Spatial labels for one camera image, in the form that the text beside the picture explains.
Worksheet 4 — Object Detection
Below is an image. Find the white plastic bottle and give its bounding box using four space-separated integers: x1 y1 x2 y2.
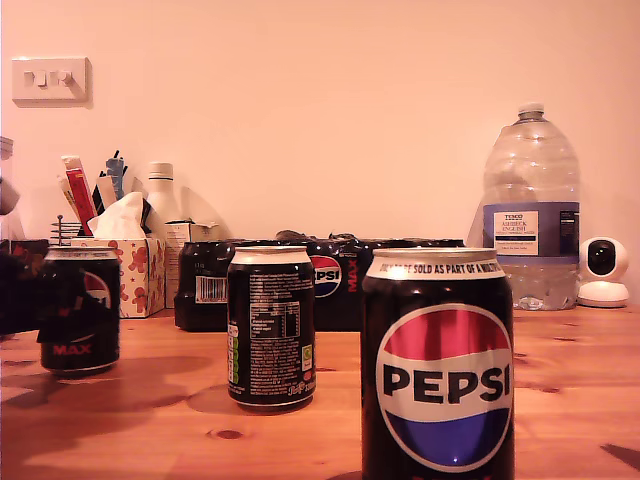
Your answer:
144 161 183 238

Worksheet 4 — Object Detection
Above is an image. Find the large clear water bottle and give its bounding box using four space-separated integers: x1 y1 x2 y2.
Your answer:
481 102 581 311

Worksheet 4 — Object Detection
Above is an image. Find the small white round camera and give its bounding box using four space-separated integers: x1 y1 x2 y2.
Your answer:
576 236 630 308

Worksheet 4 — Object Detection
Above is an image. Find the gripper grey camera box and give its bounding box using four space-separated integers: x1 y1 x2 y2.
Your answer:
0 175 22 216

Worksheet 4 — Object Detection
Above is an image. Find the blue packet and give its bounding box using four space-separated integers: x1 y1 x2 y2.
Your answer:
104 148 131 198

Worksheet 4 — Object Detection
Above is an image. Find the black Pepsi Max can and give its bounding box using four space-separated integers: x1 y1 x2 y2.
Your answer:
227 245 317 414
360 247 515 480
40 245 121 377

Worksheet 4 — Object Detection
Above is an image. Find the white tissue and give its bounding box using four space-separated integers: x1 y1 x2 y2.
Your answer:
88 191 148 239

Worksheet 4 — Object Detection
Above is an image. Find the black and white packet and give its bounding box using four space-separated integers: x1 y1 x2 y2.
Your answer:
94 171 122 213

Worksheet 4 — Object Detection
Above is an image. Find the small white carton box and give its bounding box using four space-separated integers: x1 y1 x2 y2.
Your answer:
164 217 220 309

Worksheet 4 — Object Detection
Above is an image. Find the black shrink-wrapped Pepsi multipack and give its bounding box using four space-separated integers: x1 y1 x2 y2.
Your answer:
174 229 467 333

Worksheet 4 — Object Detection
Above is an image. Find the cream stick packet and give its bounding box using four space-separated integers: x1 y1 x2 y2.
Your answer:
56 173 82 225

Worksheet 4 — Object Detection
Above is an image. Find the white wall light switch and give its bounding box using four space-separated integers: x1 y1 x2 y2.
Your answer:
11 56 93 109

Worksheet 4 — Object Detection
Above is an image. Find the gingerbread print tissue box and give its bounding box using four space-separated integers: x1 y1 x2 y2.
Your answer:
71 236 167 319

